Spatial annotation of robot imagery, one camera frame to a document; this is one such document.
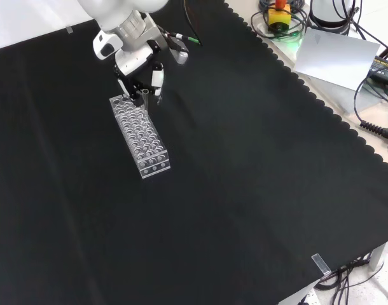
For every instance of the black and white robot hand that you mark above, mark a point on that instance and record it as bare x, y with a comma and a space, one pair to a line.
133, 65

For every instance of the clear glass test tube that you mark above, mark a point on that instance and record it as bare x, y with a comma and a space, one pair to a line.
145, 101

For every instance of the clear plastic test tube rack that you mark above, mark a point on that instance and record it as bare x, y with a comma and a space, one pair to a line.
140, 136

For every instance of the black bench cloth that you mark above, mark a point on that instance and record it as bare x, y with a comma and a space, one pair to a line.
213, 190

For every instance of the yellow emergency stop button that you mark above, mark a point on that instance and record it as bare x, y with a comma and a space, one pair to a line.
278, 17

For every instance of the pale grey board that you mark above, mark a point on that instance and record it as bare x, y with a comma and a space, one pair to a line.
334, 57

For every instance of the black power adapter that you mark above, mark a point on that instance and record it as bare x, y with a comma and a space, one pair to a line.
383, 68

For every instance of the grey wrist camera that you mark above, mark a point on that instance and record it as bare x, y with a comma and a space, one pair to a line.
181, 55

